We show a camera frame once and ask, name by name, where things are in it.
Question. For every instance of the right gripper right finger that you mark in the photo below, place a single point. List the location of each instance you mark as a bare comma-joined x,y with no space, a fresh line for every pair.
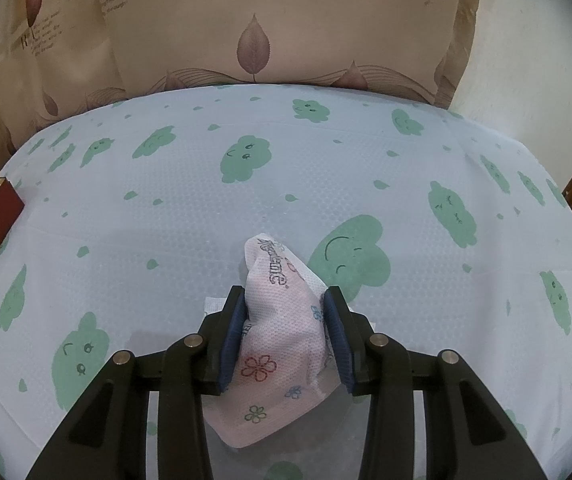
468,434

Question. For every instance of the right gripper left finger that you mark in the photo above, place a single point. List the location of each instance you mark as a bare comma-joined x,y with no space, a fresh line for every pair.
104,434

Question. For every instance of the small floral tissue packet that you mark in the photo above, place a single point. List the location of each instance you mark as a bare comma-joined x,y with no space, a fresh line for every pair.
285,365

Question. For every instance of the cloud pattern tablecloth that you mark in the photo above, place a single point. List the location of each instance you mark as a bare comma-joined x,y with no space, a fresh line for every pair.
445,234

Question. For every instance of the leaf pattern beige curtain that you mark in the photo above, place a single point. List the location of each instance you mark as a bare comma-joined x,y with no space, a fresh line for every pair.
60,58

